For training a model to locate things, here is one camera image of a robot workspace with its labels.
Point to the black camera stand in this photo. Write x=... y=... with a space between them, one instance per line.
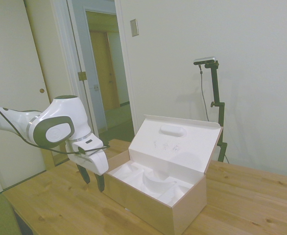
x=217 y=102

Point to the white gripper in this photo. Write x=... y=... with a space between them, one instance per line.
x=92 y=156

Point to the beige cardboard box with lid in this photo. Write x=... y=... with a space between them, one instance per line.
x=158 y=176

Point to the white wall switch plate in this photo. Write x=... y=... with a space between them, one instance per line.
x=134 y=27

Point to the white closet door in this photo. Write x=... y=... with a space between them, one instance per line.
x=11 y=73

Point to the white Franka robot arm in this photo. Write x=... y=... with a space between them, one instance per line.
x=60 y=115

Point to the white open door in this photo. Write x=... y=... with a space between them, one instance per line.
x=88 y=73

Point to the grey stereo camera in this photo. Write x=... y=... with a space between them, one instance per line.
x=205 y=60

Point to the round closet door knob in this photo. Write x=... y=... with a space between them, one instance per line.
x=42 y=91

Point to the brass door hinge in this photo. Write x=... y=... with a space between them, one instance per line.
x=82 y=76

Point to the white moulded box insert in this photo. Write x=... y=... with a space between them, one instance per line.
x=153 y=181

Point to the wooden hallway door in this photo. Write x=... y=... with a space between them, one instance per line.
x=108 y=71

